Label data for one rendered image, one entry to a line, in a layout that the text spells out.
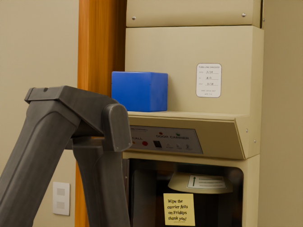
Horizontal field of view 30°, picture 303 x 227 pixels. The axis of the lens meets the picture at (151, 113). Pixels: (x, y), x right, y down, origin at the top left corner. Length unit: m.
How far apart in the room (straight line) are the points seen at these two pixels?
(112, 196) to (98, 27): 0.63
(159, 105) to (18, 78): 0.92
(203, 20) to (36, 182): 0.70
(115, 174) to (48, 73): 1.22
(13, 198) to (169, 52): 0.72
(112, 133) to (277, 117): 0.97
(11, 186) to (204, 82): 0.69
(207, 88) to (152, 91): 0.14
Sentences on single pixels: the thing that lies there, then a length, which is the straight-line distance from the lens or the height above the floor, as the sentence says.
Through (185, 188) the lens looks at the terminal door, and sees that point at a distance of 1.35.
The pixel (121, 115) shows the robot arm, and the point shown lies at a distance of 0.82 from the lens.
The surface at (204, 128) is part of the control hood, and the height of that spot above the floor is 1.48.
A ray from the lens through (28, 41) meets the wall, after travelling 2.10.
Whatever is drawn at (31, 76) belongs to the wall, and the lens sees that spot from 2.09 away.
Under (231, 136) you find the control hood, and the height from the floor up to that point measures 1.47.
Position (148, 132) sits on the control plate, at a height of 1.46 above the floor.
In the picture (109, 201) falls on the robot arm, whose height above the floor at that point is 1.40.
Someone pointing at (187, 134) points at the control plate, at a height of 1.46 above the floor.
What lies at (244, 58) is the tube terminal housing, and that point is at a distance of 1.30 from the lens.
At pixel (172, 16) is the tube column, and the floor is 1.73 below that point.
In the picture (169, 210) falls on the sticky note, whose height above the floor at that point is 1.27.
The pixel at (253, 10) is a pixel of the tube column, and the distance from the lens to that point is 1.31.
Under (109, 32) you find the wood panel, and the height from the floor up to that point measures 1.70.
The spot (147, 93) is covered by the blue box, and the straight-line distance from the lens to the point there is 1.26.
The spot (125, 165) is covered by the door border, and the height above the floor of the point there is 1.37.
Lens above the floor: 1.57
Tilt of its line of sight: 3 degrees down
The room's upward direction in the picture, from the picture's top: 1 degrees clockwise
